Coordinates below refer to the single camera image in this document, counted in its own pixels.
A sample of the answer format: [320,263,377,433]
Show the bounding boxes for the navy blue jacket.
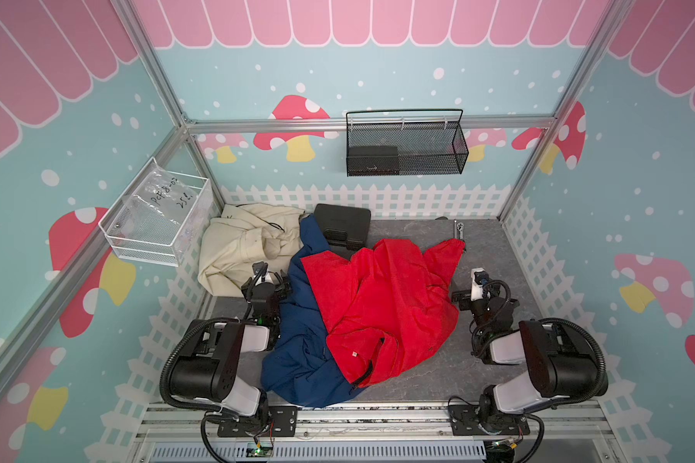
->
[261,216,363,408]

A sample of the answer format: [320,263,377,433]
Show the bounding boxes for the red jacket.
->
[301,239,465,388]

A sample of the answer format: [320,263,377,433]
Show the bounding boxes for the black wire mesh basket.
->
[345,109,469,177]

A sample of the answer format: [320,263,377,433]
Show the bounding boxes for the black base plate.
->
[216,405,298,438]
[447,403,530,438]

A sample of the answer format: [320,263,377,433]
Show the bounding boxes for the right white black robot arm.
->
[448,268,609,435]

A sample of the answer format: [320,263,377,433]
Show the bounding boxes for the small metal bracket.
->
[454,220,464,241]

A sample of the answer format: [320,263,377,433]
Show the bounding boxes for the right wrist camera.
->
[471,267,490,301]

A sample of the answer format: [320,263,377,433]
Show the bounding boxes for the cream beige jacket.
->
[198,204,306,297]

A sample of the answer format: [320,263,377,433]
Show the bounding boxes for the black box in basket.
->
[347,146,400,177]

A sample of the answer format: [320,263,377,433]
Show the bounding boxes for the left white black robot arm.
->
[159,262,291,433]

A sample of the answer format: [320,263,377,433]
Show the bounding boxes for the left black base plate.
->
[216,405,298,438]

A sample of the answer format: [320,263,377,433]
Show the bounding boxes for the aluminium front rail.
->
[127,400,627,462]

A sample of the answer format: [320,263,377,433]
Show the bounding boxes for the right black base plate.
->
[447,403,530,438]

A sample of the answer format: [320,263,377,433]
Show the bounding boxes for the white wire basket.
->
[98,158,214,267]

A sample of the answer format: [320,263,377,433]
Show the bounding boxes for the black fabric case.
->
[313,204,372,251]

